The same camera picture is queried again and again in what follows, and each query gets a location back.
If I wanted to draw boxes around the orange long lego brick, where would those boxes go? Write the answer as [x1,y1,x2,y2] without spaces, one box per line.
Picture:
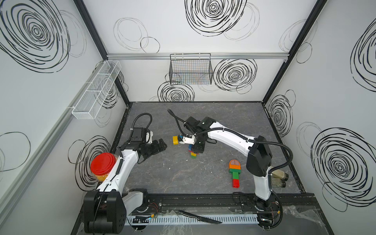
[229,165,241,170]

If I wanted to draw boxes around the orange half-round lego piece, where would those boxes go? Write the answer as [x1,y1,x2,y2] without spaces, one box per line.
[229,159,240,167]

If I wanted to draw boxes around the red small lego brick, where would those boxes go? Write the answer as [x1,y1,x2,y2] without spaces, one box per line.
[232,179,240,189]

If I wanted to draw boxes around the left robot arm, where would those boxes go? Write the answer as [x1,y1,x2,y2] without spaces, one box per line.
[83,125,167,235]

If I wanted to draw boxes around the red-lidded jar yellow contents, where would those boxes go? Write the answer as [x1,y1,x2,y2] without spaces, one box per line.
[90,153,117,182]

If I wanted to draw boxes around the black knife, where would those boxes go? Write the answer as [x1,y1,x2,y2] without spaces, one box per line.
[178,210,222,224]

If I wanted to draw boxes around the glass jar green contents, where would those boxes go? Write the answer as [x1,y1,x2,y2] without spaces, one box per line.
[271,178,287,188]

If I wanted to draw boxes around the glass bottle tan lid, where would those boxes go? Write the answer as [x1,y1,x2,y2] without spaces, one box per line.
[272,170,289,181]

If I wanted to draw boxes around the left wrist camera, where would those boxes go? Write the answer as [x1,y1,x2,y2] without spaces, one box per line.
[146,131,153,144]

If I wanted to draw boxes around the black wire basket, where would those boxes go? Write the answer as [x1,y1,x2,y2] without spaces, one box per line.
[168,53,213,85]

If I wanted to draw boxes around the clear plastic wall shelf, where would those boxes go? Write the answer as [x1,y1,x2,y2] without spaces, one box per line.
[71,60,121,120]

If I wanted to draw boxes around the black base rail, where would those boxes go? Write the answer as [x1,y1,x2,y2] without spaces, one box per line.
[133,192,318,214]

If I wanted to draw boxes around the white slotted cable duct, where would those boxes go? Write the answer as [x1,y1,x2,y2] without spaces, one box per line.
[128,214,259,226]

